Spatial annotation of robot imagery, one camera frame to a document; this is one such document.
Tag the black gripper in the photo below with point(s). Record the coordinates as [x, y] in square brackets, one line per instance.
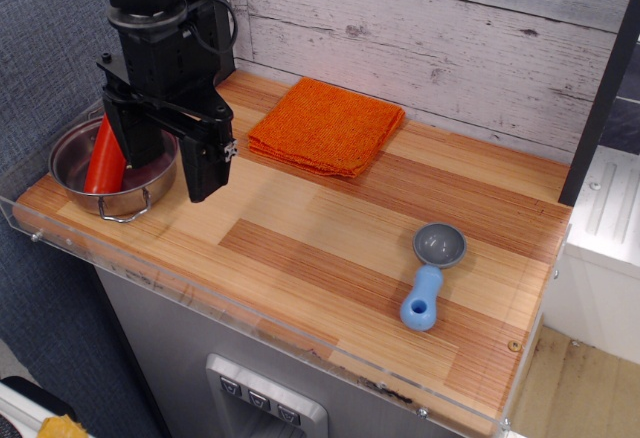
[164, 82]

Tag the blue handled grey spoon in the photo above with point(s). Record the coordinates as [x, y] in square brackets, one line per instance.
[438, 246]

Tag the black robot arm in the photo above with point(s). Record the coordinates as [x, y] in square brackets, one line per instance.
[153, 16]

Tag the orange folded cloth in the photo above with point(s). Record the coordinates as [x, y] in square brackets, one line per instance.
[325, 129]

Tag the red sausage toy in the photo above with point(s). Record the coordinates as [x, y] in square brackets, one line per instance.
[107, 163]

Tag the stainless steel pot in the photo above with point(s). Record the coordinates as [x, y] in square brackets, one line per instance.
[141, 188]

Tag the clear acrylic table guard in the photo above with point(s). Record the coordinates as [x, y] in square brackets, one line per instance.
[324, 280]

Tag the grey cabinet with dispenser panel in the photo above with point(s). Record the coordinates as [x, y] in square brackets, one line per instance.
[210, 380]

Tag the white side cabinet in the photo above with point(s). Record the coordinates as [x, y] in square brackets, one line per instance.
[593, 293]

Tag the black vertical post left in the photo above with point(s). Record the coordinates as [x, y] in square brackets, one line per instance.
[217, 28]

